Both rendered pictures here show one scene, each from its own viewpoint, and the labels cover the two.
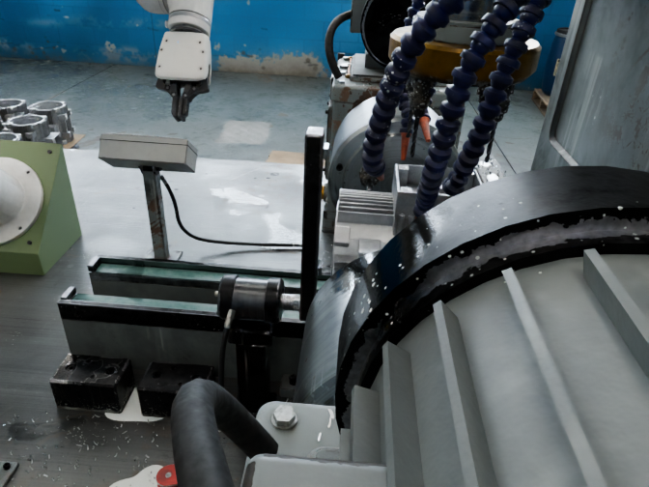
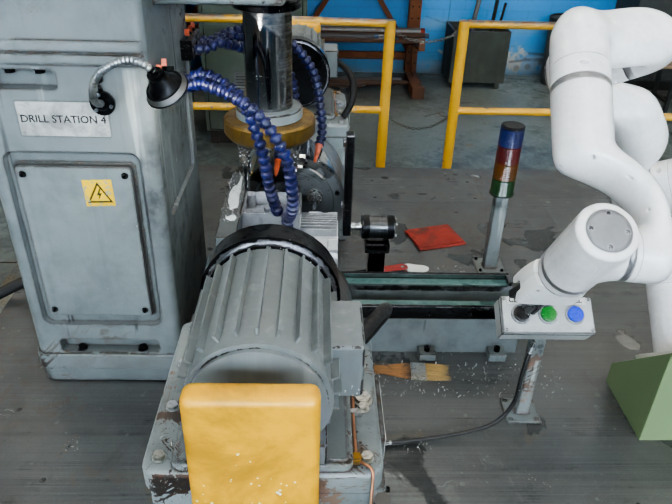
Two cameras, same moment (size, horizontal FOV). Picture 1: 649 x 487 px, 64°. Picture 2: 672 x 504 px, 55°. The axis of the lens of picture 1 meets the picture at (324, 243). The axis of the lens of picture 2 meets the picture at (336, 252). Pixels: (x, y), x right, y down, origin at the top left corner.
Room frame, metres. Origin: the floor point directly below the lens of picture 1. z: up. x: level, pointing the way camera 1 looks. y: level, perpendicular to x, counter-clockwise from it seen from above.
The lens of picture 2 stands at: (1.91, -0.11, 1.77)
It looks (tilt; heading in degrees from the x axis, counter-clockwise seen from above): 31 degrees down; 175
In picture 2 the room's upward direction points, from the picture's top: 2 degrees clockwise
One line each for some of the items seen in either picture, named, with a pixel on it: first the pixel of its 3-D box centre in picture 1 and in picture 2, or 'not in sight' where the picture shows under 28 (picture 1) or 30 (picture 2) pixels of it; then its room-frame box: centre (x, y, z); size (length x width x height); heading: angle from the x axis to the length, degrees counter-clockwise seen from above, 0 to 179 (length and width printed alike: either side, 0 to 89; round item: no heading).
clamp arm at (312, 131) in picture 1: (309, 232); (349, 185); (0.55, 0.02, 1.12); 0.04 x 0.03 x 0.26; 88
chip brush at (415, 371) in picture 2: not in sight; (404, 370); (0.83, 0.13, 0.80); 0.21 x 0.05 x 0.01; 84
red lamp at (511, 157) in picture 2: not in sight; (508, 153); (0.40, 0.44, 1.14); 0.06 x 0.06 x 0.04
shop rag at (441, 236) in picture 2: not in sight; (435, 236); (0.24, 0.31, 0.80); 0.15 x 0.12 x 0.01; 104
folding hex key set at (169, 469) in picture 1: (190, 475); (392, 270); (0.43, 0.16, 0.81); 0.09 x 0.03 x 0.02; 104
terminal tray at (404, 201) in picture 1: (435, 203); (272, 217); (0.68, -0.16, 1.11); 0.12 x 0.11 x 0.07; 87
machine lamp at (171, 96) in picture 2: not in sight; (134, 88); (0.90, -0.36, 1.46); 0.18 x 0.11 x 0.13; 88
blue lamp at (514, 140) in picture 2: not in sight; (511, 136); (0.40, 0.44, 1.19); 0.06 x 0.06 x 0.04
